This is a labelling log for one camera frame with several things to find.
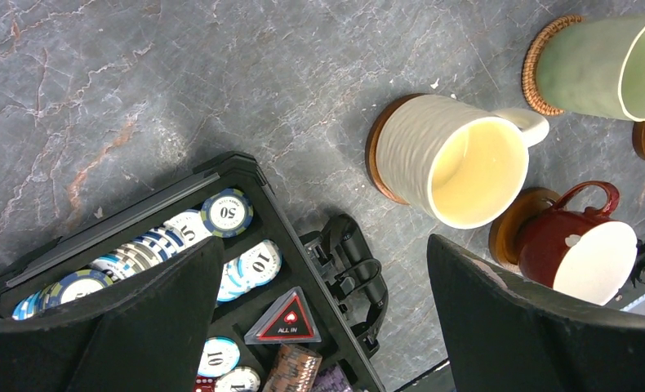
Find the black poker chip case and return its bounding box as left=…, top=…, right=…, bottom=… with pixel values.
left=0, top=152, right=383, bottom=391

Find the woven light brown coaster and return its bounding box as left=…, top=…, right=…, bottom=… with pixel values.
left=521, top=15, right=585, bottom=116

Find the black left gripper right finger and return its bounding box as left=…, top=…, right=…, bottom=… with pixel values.
left=426, top=233, right=645, bottom=392

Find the white red mug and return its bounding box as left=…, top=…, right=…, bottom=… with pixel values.
left=516, top=180, right=638, bottom=305

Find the brown wooden coaster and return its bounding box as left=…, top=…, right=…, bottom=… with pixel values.
left=488, top=187, right=560, bottom=274
left=365, top=93, right=425, bottom=205
left=632, top=122, right=645, bottom=160

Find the light green mug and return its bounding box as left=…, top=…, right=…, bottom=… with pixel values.
left=536, top=14, right=645, bottom=122

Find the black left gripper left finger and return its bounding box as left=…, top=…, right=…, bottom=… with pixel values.
left=0, top=238, right=225, bottom=391

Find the cream mug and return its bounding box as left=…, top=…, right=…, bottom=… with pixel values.
left=376, top=94, right=549, bottom=229

